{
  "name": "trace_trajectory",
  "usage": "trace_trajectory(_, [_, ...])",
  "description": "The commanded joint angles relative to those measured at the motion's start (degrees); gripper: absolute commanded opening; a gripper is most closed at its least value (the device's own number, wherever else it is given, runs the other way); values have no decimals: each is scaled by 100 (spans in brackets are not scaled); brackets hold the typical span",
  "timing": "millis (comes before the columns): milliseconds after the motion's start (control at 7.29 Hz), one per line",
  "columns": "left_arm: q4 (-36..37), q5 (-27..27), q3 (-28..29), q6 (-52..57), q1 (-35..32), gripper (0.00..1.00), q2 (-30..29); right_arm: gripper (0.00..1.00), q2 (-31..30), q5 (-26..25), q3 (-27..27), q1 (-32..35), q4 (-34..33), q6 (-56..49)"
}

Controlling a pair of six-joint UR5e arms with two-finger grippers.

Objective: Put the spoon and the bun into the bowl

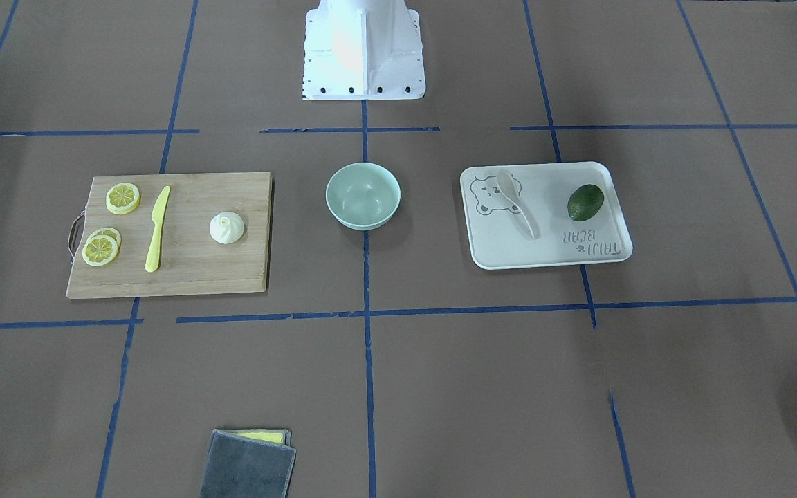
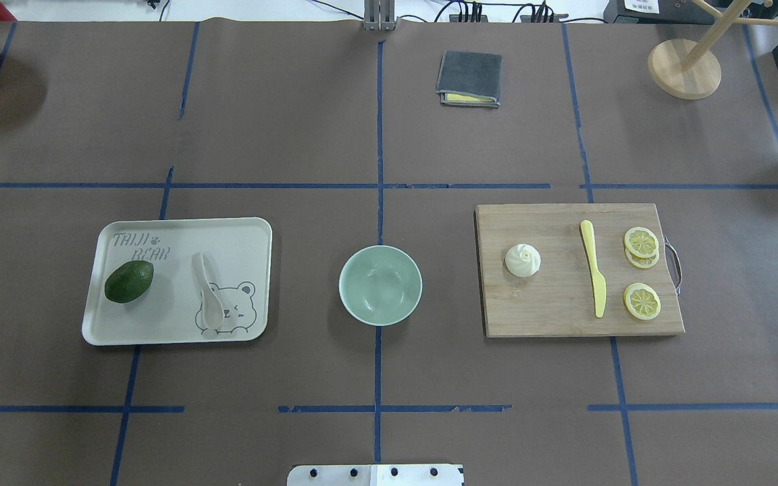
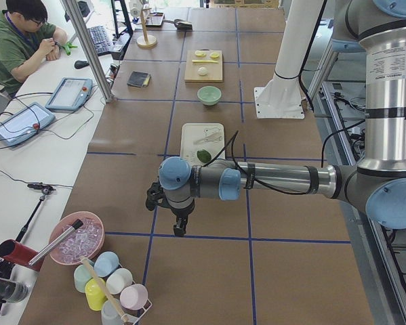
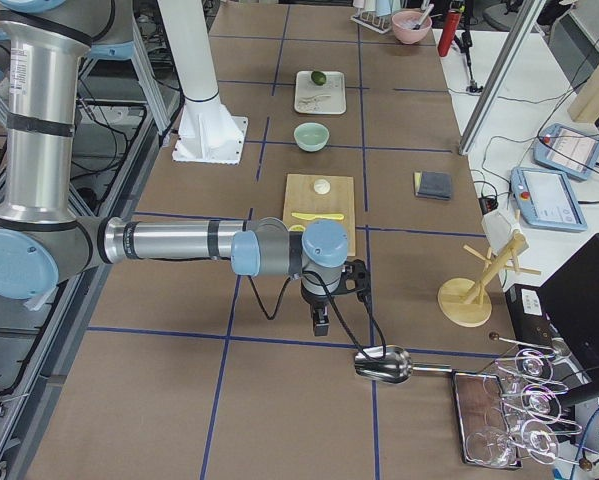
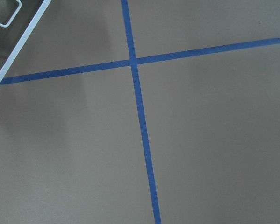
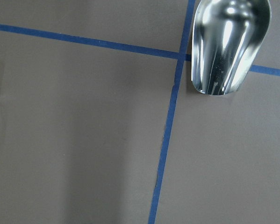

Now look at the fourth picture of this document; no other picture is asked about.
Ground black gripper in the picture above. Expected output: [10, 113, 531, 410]
[301, 259, 368, 336]

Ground white steamed bun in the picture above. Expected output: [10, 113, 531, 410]
[313, 178, 331, 195]

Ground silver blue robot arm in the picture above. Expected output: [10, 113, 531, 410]
[0, 1, 371, 336]

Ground light green bowl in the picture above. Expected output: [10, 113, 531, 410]
[293, 122, 330, 153]

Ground pink mixing bowl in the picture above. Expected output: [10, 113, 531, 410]
[391, 10, 432, 45]

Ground metal scoop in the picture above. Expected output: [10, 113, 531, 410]
[354, 345, 453, 384]

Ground yellow plastic knife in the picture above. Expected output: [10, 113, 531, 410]
[291, 212, 345, 221]

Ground bamboo cutting board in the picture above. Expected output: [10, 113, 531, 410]
[282, 174, 356, 257]

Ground wooden mug tree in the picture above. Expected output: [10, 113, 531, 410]
[437, 229, 541, 328]

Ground grey yellow folded cloth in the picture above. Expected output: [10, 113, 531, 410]
[413, 171, 453, 200]

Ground glass rack tray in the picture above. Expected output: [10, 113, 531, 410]
[451, 371, 522, 471]

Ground wine glass front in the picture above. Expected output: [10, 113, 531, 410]
[464, 420, 559, 469]

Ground wine glass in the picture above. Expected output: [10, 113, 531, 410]
[464, 420, 559, 469]
[495, 349, 553, 383]
[501, 384, 562, 423]

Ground wine glass back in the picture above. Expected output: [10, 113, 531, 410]
[495, 349, 553, 383]

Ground white rectangular tray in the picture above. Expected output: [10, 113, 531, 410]
[294, 70, 347, 115]

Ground wine glass middle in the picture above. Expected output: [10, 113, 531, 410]
[501, 384, 562, 423]

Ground green lime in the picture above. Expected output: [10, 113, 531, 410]
[310, 71, 327, 86]

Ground blue teach pendant near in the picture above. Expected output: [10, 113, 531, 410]
[510, 167, 588, 232]

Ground blue teach pendant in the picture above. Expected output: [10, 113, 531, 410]
[510, 167, 588, 232]
[533, 123, 599, 181]

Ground black monitor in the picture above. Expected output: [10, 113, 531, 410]
[539, 233, 599, 407]

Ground blue teach pendant far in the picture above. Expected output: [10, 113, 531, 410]
[533, 123, 599, 181]

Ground white dish rack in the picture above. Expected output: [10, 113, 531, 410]
[350, 0, 394, 34]

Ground red water bottle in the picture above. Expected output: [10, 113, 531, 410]
[437, 10, 462, 57]

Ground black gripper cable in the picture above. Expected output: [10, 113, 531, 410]
[247, 272, 389, 362]

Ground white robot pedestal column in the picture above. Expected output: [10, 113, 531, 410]
[158, 0, 248, 165]

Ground aluminium frame post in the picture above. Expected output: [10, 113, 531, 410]
[458, 0, 547, 155]

